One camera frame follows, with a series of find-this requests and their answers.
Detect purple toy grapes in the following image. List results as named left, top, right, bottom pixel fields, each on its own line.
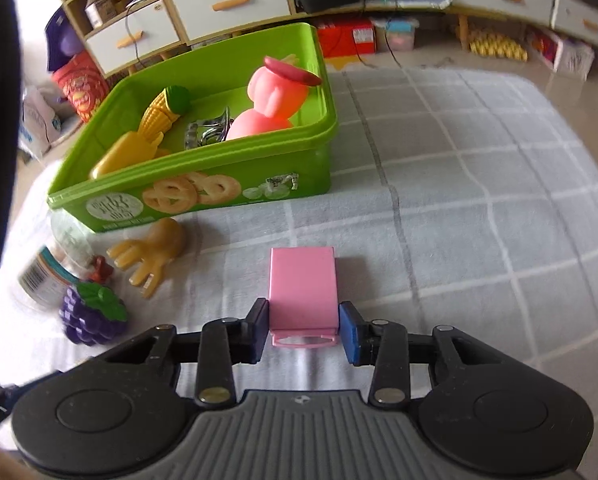
left=59, top=281, right=129, bottom=347

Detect yellow egg tray toy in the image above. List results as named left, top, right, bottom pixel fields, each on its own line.
left=469, top=29, right=530, bottom=62

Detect white colourful cardboard box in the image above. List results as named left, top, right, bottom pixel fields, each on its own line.
left=526, top=27, right=596, bottom=81

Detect clear cotton swab jar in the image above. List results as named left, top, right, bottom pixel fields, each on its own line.
left=16, top=210, right=92, bottom=313

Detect grey checked tablecloth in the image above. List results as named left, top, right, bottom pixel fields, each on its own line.
left=0, top=67, right=598, bottom=463

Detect red bucket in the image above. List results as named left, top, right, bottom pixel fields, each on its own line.
left=52, top=52, right=111, bottom=123

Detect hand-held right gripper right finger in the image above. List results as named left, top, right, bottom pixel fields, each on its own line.
left=338, top=301, right=502, bottom=407

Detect yellow toy bowl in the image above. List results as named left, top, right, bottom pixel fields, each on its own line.
left=89, top=130, right=172, bottom=181

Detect green plastic box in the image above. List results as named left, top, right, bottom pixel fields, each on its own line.
left=48, top=22, right=340, bottom=235

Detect clear storage box blue lid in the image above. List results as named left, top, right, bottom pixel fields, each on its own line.
left=374, top=16, right=421, bottom=53

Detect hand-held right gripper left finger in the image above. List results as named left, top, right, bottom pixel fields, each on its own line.
left=102, top=299, right=271, bottom=407

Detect small pink box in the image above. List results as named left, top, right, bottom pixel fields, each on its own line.
left=270, top=246, right=341, bottom=350

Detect white plastic bag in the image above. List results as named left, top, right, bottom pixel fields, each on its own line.
left=18, top=85, right=62, bottom=161

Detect red cardboard box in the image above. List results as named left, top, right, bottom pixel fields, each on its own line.
left=316, top=19, right=377, bottom=58

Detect red-brown toy lobster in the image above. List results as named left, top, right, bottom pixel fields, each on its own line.
left=90, top=255, right=115, bottom=283

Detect yellow toy corn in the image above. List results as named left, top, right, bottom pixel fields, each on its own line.
left=138, top=85, right=191, bottom=141

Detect leopard print hair clip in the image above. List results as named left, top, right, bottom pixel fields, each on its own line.
left=181, top=107, right=230, bottom=151

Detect pink toy pig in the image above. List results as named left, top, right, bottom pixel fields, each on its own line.
left=225, top=55, right=323, bottom=142

